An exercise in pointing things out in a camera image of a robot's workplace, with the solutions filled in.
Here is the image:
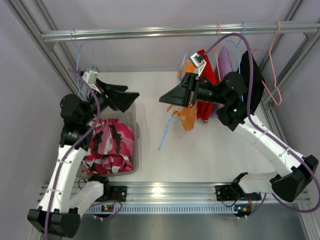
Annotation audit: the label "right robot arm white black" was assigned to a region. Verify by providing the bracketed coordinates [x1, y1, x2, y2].
[159, 72, 319, 203]

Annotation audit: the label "pink camouflage trousers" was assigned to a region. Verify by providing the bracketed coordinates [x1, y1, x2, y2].
[81, 118, 135, 176]

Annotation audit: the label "pink hanger under red trousers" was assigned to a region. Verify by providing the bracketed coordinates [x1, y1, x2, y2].
[214, 22, 221, 82]

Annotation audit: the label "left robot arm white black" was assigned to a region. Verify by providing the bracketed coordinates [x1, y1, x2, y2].
[27, 80, 140, 239]

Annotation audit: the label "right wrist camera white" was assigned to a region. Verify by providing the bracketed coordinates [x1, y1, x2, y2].
[188, 53, 207, 77]

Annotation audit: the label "pink hanger under black trousers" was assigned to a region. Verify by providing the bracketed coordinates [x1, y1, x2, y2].
[251, 19, 283, 106]

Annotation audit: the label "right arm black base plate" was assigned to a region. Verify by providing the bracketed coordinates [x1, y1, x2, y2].
[215, 184, 262, 202]

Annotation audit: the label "left aluminium frame post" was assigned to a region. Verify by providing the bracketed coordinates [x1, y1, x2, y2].
[4, 0, 86, 99]

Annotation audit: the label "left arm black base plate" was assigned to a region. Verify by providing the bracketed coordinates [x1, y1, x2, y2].
[98, 185, 128, 202]

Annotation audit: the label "aluminium frame post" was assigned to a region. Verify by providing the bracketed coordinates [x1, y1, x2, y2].
[4, 0, 86, 99]
[260, 0, 320, 110]

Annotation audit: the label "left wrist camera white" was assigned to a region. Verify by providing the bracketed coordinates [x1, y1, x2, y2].
[82, 65, 98, 87]

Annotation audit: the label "aluminium hanging rail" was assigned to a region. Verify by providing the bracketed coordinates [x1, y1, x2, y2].
[40, 20, 320, 43]

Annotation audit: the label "grey slotted cable duct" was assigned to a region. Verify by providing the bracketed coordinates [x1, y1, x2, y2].
[83, 203, 241, 215]

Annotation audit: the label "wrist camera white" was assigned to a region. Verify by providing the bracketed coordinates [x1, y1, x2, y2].
[188, 53, 207, 77]
[82, 65, 98, 87]

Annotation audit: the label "clear plastic bin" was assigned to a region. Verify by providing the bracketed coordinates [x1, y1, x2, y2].
[76, 103, 140, 179]

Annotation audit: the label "blue hanger under lilac trousers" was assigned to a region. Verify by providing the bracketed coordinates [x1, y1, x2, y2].
[226, 21, 247, 74]

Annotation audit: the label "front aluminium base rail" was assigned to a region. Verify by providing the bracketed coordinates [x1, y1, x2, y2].
[39, 181, 311, 203]

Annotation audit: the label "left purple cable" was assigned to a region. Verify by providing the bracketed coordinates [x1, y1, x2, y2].
[43, 68, 123, 240]

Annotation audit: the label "orange white trousers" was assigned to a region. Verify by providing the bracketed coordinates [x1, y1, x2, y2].
[166, 59, 197, 131]

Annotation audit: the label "right aluminium frame post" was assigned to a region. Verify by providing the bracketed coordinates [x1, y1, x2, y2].
[260, 0, 320, 110]

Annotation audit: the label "lilac trousers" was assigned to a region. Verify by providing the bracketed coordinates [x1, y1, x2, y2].
[208, 44, 241, 118]

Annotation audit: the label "light blue wire hanger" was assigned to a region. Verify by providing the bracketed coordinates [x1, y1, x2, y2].
[70, 28, 98, 100]

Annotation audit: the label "red trousers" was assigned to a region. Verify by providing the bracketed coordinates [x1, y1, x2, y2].
[196, 56, 218, 123]

